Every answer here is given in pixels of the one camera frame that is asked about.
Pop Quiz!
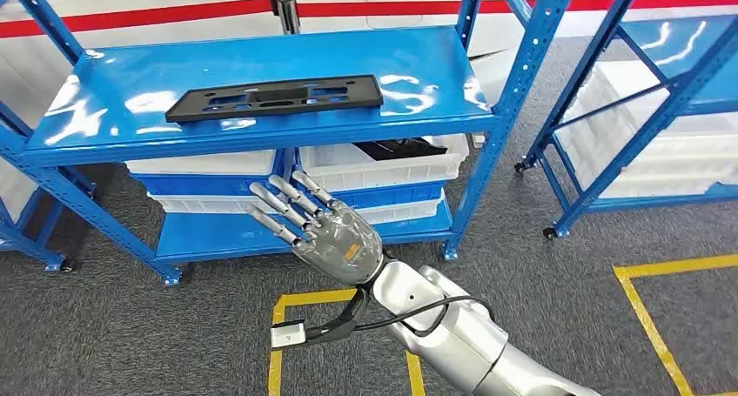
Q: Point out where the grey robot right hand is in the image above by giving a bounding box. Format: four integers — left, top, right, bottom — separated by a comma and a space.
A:
246, 170, 386, 287

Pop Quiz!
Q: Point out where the black plastic plate bracket part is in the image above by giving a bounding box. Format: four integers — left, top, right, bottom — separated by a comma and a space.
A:
164, 73, 386, 124

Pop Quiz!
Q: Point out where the black plastic parts pile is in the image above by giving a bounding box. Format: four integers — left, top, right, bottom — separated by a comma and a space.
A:
352, 138, 449, 162

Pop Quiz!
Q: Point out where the yellow floor tape square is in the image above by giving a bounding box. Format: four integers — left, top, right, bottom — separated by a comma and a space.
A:
613, 253, 738, 396
267, 288, 428, 396

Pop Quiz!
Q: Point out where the red barrier belt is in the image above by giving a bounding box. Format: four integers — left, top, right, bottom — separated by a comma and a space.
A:
297, 0, 738, 18
0, 0, 275, 40

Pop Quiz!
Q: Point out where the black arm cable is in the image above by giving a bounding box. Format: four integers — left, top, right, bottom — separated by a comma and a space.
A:
352, 295, 494, 339

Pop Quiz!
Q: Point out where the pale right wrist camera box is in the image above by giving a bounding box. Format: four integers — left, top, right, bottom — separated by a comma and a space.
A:
271, 319, 307, 350

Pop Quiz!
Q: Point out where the black chrome stanchion post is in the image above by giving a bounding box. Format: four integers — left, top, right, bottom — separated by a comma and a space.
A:
269, 0, 302, 36

